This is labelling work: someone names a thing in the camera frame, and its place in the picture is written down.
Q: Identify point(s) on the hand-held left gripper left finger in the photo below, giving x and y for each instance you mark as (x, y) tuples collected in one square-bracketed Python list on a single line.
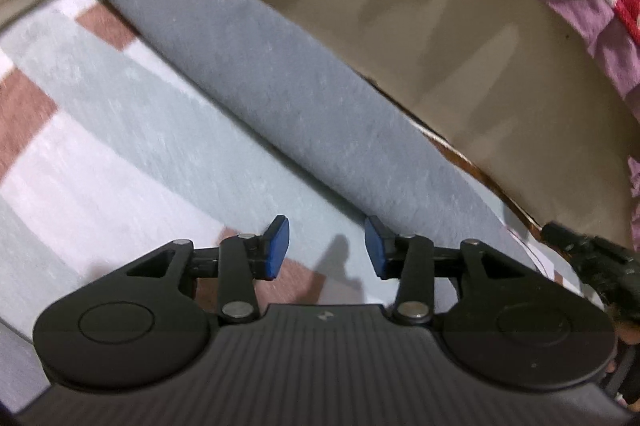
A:
[(277, 246)]

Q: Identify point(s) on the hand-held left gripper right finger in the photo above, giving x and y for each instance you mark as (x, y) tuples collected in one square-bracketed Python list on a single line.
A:
[(375, 246)]

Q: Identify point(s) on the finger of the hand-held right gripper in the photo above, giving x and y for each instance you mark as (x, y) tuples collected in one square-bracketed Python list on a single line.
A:
[(590, 256)]

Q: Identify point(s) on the grey-blue sweater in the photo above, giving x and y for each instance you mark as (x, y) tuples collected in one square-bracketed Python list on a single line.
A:
[(300, 106)]

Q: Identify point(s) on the person's right hand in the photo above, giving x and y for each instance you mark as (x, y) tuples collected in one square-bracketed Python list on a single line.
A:
[(627, 332)]

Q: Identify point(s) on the striped checkered rug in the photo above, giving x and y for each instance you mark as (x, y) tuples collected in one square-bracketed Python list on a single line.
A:
[(125, 106)]

